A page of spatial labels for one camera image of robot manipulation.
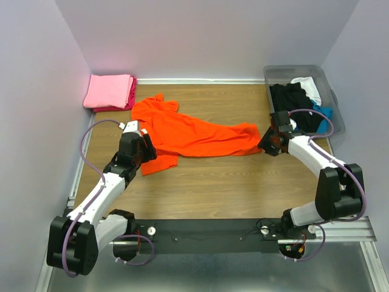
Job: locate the clear plastic bin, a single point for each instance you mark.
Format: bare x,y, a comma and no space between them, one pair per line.
283,74

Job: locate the white shirt in bin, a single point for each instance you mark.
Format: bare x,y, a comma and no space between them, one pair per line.
307,83

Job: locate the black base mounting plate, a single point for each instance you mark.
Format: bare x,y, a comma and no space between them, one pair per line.
127,245

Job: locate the orange t shirt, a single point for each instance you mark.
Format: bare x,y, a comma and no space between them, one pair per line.
174,134

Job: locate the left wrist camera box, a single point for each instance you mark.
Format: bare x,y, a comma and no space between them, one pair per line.
132,127

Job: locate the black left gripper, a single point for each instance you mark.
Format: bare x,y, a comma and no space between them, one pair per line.
151,152

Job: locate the aluminium front rail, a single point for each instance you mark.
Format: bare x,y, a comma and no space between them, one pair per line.
343,229

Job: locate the folded light pink shirt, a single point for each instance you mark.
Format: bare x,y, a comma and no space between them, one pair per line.
108,90

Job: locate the blue shirt in bin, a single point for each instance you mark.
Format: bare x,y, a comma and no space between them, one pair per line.
322,123

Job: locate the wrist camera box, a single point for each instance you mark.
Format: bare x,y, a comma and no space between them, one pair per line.
280,122
132,127

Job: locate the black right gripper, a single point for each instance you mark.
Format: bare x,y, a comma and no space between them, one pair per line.
269,150

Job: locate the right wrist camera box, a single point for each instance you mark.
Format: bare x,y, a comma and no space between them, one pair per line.
280,122

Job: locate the black shirt in bin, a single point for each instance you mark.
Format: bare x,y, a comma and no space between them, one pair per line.
292,97

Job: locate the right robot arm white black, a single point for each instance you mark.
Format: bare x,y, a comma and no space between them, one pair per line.
340,193

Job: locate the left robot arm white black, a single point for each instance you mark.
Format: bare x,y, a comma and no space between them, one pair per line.
76,239

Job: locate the folded magenta shirt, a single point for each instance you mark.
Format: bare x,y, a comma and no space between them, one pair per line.
130,103

